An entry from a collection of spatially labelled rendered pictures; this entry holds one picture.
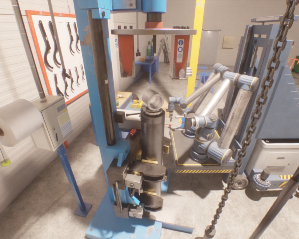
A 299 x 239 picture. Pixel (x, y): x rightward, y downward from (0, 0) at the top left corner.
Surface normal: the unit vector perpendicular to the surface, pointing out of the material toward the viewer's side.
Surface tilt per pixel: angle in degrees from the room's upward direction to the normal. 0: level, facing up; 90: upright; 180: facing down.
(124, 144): 0
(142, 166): 0
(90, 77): 90
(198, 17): 90
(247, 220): 0
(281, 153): 90
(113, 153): 90
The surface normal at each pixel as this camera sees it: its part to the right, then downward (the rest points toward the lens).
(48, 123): 0.98, 0.11
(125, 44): 0.12, 0.49
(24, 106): 0.55, -0.66
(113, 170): 0.00, -0.87
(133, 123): -0.22, 0.48
